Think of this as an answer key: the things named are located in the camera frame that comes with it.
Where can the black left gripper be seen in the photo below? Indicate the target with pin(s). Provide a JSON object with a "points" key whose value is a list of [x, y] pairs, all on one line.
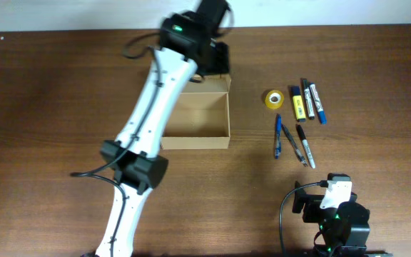
{"points": [[218, 59]]}

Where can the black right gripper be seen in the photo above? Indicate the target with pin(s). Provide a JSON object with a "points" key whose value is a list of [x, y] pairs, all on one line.
{"points": [[300, 203]]}

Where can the black ballpoint pen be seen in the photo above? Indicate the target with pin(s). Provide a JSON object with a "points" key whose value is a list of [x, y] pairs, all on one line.
{"points": [[297, 151]]}

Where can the brown cardboard box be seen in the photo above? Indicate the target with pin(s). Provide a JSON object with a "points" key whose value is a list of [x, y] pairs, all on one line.
{"points": [[201, 116]]}

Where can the yellow tape roll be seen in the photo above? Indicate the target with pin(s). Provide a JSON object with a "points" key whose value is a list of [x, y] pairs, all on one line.
{"points": [[274, 99]]}

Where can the black permanent marker grey barrel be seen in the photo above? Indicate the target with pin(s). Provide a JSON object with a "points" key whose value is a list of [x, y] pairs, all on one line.
{"points": [[306, 146]]}

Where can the blue ballpoint pen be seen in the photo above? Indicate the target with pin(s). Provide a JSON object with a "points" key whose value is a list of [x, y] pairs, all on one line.
{"points": [[278, 124]]}

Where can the blue whiteboard marker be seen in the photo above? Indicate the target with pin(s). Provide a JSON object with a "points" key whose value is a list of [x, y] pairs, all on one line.
{"points": [[318, 104]]}

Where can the yellow highlighter with dark cap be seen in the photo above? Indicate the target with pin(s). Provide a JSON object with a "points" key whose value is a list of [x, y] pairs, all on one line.
{"points": [[298, 104]]}

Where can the black whiteboard marker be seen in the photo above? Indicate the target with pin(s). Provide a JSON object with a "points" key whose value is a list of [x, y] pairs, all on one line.
{"points": [[308, 100]]}

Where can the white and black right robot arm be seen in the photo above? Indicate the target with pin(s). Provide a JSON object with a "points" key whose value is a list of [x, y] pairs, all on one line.
{"points": [[343, 223]]}

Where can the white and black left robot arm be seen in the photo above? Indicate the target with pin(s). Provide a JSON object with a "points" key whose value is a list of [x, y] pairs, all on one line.
{"points": [[188, 51]]}

